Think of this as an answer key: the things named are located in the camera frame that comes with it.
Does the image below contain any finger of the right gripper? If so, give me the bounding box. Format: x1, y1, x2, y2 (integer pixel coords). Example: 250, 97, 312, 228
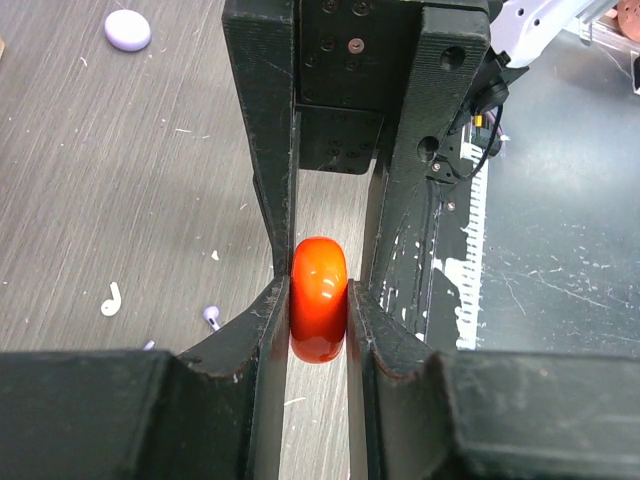
222, 9, 297, 276
361, 4, 490, 295

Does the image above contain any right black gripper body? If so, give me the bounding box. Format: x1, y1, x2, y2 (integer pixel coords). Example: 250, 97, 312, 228
296, 1, 424, 175

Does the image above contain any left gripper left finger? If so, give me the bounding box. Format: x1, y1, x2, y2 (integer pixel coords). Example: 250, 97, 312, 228
180, 276, 290, 479

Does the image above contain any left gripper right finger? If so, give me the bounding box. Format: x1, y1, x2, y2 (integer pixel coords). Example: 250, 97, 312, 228
346, 280, 440, 479

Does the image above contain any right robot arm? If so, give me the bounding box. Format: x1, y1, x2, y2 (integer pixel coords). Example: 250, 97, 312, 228
222, 1, 587, 295

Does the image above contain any purple earbud left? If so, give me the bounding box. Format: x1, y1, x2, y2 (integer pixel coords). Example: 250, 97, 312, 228
203, 305, 220, 331

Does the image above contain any white earbud upper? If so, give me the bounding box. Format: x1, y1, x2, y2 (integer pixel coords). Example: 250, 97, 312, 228
100, 282, 122, 317

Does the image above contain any white slotted cable duct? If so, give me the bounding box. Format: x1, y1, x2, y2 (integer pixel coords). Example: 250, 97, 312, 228
444, 166, 488, 350

